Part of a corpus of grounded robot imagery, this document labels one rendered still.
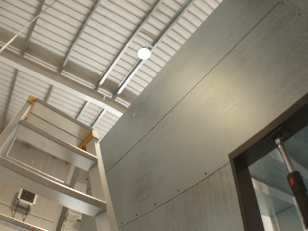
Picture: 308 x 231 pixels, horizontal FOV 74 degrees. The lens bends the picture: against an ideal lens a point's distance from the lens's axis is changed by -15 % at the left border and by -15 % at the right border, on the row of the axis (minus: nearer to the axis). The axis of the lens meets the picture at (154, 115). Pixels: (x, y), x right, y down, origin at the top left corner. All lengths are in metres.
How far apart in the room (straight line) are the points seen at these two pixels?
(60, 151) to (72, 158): 0.05
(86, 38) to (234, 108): 6.77
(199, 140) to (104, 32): 6.48
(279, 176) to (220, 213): 2.59
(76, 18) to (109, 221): 6.89
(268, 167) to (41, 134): 2.70
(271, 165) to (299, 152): 0.39
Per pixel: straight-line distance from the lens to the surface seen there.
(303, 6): 1.11
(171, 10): 7.01
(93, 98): 7.94
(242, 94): 1.01
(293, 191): 0.74
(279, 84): 0.91
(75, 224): 11.03
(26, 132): 0.84
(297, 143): 2.88
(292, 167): 0.78
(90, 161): 0.86
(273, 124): 0.83
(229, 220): 0.83
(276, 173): 3.28
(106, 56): 7.74
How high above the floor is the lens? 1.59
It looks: 47 degrees up
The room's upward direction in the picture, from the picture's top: straight up
